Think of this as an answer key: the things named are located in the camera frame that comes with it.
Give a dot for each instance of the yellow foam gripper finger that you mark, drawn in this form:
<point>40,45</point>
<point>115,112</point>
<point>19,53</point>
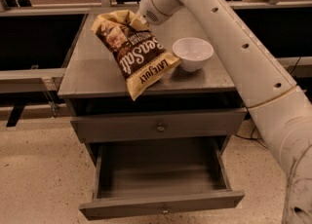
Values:
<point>139,22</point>

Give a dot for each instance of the brown sea salt chip bag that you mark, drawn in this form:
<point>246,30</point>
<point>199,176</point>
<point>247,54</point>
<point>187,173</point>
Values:
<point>142,59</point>

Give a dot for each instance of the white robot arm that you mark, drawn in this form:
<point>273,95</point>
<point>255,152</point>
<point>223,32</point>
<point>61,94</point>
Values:
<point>279,108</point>

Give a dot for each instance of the grey wooden drawer cabinet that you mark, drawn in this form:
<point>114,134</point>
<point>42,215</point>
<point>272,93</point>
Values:
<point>93,85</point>

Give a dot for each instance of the grey top drawer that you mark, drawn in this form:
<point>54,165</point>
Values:
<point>143,125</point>

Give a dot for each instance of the grey open middle drawer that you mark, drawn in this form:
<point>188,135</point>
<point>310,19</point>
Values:
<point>136,178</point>

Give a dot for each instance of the white ceramic bowl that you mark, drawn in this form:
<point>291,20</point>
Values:
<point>193,52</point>

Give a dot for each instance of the grey metal railing frame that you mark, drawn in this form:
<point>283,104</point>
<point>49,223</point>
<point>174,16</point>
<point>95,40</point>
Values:
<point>37,44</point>

